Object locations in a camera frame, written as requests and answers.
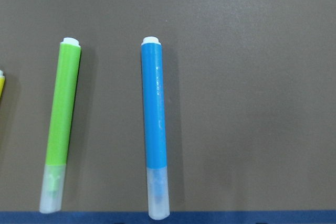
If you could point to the blue marker pen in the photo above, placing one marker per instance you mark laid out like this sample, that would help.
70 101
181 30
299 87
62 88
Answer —
154 128

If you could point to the green marker pen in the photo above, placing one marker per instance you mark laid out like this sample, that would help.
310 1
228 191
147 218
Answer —
60 126

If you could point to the yellow marker pen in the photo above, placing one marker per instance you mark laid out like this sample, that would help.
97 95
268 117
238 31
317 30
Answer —
2 81

